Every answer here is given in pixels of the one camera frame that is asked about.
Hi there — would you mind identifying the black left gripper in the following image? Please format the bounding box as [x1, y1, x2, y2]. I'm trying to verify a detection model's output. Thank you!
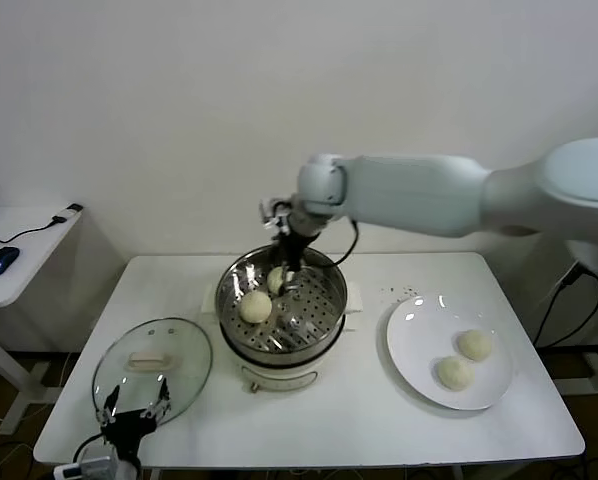
[96, 377, 173, 465]

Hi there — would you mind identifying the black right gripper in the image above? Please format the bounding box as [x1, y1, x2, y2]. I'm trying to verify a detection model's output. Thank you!
[277, 231, 314, 302]

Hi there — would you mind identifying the white steamed baozi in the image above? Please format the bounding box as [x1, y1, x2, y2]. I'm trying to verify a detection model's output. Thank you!
[266, 267, 290, 296]
[456, 328, 494, 362]
[434, 355, 475, 392]
[238, 291, 273, 324]

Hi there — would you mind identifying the glass lid with white handle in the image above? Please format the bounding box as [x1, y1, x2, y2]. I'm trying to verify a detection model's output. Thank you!
[91, 317, 214, 430]

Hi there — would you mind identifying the stainless steel steamer basket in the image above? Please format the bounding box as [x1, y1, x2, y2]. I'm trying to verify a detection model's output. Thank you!
[214, 244, 348, 354]

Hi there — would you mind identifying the white electric cooker pot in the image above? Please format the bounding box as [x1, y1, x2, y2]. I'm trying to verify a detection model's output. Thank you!
[200, 282, 364, 396]

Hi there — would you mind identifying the large white plate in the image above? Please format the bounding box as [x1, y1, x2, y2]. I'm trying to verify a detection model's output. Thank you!
[386, 294, 513, 411]

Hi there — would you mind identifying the white side desk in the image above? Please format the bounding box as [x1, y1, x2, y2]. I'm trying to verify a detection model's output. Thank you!
[0, 205, 85, 437]

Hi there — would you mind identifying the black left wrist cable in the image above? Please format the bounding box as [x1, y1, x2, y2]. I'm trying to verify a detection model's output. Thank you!
[73, 434, 105, 464]

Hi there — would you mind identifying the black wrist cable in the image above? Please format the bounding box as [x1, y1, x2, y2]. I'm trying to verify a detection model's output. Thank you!
[73, 434, 105, 464]
[328, 217, 360, 266]

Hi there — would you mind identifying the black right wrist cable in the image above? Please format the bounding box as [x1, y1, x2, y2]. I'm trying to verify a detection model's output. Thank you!
[328, 217, 360, 266]

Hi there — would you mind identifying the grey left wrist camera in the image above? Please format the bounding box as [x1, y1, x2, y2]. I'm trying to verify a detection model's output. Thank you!
[53, 454, 118, 480]

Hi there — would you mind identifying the black power cable with adapter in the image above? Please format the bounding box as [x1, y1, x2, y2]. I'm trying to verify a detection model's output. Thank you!
[532, 259, 598, 349]

